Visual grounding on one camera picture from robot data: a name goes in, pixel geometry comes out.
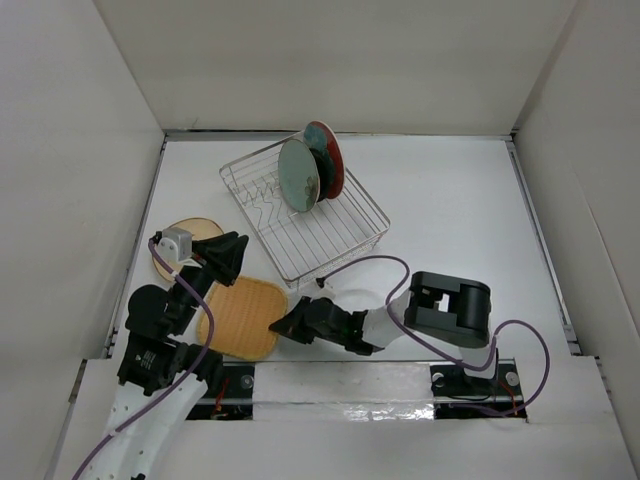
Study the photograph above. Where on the red and teal floral plate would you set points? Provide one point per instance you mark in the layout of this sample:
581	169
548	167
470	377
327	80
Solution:
318	135

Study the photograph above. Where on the woven bamboo square tray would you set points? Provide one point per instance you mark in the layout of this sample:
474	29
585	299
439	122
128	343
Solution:
243	314

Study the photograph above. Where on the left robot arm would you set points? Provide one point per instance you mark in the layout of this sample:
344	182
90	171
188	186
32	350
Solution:
160	378

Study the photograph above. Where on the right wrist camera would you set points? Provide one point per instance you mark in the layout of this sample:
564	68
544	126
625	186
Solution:
325	289

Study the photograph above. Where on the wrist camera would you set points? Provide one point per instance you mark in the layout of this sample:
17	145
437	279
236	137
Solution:
325	289
173	245

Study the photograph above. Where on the light green flower bowl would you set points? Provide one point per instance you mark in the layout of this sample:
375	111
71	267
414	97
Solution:
298	175

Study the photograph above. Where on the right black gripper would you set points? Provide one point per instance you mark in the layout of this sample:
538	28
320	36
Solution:
293	323

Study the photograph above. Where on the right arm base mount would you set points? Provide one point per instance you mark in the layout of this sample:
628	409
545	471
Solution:
453	390

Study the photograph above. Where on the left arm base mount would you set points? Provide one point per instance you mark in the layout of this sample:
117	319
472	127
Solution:
232	400

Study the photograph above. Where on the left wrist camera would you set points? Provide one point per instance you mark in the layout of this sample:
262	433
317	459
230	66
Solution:
173	245

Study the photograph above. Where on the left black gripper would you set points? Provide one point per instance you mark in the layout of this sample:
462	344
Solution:
228	246

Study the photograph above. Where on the small black plate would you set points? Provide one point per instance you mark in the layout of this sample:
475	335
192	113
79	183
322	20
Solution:
326	170

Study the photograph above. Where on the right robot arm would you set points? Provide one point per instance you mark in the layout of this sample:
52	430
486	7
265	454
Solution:
450	309

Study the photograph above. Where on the wire dish rack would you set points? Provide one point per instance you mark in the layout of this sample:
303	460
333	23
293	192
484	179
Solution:
302	246

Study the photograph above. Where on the round wooden plate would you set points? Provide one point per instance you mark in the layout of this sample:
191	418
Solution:
200	228

